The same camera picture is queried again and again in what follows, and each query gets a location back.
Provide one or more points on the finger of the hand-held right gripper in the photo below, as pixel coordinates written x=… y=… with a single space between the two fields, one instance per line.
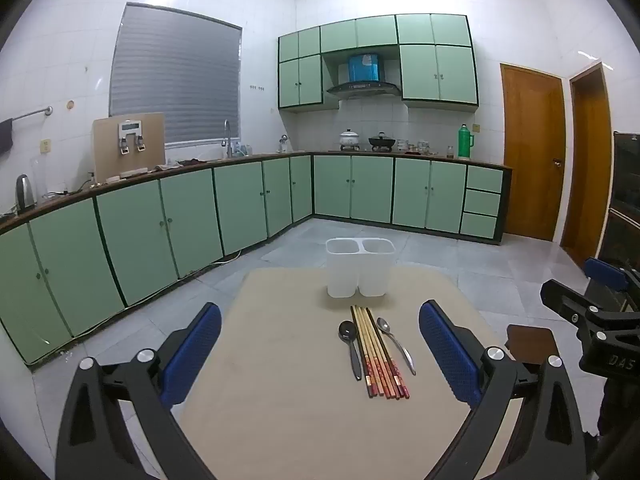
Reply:
x=565 y=297
x=605 y=272

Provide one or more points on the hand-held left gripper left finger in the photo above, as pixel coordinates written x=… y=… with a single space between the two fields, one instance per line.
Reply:
x=195 y=355

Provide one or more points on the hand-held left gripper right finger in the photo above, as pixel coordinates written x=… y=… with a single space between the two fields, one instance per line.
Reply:
x=450 y=355

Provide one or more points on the metal spoon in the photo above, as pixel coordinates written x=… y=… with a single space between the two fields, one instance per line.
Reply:
x=384 y=326

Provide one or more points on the bundle of light wooden chopsticks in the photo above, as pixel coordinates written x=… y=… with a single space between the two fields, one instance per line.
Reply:
x=372 y=350

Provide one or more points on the black spoon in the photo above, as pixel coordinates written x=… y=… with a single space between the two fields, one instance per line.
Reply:
x=347 y=330

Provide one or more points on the white two-compartment utensil holder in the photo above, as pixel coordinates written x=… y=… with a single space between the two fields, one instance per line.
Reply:
x=350 y=270

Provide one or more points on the brown stool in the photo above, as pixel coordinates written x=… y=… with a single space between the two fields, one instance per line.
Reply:
x=532 y=342

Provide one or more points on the black glass cabinet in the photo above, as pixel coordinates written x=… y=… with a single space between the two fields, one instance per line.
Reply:
x=625 y=200

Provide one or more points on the wooden door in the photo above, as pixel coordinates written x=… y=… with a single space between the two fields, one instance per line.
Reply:
x=532 y=160
x=590 y=175

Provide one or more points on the green lower kitchen cabinets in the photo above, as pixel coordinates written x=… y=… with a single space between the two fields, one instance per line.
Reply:
x=125 y=240

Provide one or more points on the green thermos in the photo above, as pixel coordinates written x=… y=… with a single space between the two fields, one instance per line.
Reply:
x=465 y=142

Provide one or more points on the kitchen faucet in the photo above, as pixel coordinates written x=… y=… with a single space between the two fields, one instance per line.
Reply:
x=228 y=140

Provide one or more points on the black wok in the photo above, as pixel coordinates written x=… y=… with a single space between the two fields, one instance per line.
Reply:
x=381 y=141

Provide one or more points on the white water purifier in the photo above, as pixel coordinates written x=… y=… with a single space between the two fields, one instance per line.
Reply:
x=131 y=130

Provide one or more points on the steel electric kettle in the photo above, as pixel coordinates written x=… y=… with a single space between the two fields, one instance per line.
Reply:
x=25 y=192

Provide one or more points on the white cooking pot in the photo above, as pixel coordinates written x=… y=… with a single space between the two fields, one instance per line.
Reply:
x=349 y=139

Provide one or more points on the range hood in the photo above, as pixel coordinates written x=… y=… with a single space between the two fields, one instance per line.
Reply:
x=362 y=89

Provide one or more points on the grey window blind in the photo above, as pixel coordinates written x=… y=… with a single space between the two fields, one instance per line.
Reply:
x=175 y=75

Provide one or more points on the dark towel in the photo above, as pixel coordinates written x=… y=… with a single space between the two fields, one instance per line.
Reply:
x=6 y=135

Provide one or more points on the metal towel bar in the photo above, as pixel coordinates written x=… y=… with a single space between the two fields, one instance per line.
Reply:
x=32 y=113

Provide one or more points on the wall socket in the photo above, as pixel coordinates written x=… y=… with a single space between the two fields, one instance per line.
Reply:
x=45 y=146

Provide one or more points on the green upper wall cabinets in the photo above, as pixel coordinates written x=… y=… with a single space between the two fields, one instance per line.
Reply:
x=440 y=70

